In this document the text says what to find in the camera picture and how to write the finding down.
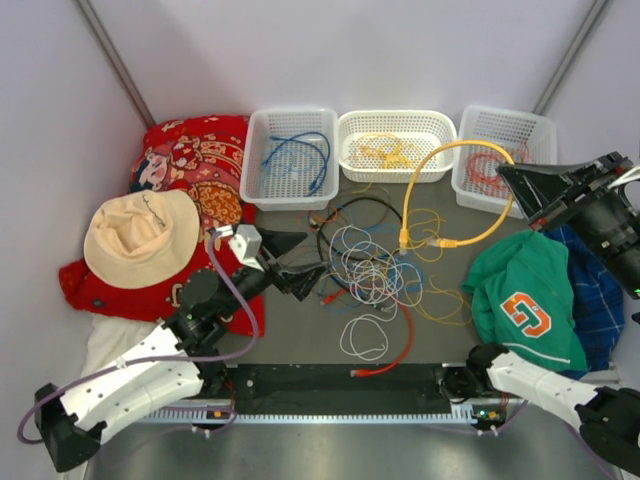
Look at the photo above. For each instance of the white cloth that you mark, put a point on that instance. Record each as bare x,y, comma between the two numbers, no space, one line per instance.
111,337

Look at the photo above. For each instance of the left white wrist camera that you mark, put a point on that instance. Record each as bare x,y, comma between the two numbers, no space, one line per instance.
244,241

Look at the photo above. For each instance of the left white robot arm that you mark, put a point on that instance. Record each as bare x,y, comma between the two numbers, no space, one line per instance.
180,356

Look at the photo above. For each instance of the beige bucket hat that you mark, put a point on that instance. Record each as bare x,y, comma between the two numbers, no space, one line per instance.
142,239

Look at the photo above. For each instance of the middle white perforated basket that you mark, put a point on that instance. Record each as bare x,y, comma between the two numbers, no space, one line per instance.
386,146

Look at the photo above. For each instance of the white mesh basket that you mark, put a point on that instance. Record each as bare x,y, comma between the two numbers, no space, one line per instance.
290,159
528,138

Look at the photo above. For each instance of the right white mesh basket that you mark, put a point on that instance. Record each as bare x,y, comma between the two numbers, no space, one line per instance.
528,138

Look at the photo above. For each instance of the grey slotted cable duct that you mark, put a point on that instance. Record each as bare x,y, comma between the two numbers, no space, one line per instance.
463,414

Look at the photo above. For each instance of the left white mesh basket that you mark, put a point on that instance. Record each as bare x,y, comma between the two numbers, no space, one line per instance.
290,159

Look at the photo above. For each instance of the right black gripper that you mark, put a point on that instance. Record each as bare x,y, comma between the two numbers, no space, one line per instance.
543,190

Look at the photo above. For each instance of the red patterned cloth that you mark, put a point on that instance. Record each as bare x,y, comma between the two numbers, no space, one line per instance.
201,157

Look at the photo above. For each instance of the blue plaid cloth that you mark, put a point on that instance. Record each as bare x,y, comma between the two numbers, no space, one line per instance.
598,309

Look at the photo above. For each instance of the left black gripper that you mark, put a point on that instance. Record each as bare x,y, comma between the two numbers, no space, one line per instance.
300,281

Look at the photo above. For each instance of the green jersey shirt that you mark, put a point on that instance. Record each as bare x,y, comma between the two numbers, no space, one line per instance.
522,299

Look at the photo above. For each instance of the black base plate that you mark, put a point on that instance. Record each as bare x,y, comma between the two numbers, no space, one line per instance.
331,389

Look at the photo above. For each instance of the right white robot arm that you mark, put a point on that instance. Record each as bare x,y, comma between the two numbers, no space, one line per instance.
606,419

